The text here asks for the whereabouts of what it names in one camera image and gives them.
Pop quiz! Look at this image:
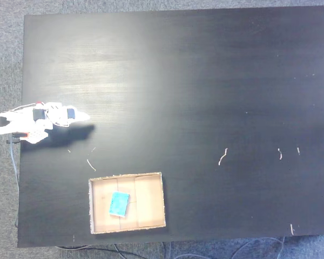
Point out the grey floor cable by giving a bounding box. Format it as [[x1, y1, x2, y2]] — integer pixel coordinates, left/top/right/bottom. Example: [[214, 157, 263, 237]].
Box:
[[231, 236, 286, 259], [161, 241, 212, 259]]

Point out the open cardboard box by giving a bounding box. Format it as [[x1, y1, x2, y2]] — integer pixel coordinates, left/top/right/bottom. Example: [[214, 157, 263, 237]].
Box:
[[87, 171, 167, 235]]

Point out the black floor cable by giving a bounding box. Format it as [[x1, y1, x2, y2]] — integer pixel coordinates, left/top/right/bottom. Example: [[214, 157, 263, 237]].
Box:
[[69, 243, 147, 259]]

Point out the white floor cable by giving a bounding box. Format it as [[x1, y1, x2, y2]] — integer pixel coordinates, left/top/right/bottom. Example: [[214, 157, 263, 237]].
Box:
[[55, 244, 90, 251]]

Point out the green block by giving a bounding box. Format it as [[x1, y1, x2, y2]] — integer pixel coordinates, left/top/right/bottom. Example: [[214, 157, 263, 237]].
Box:
[[108, 191, 131, 218]]

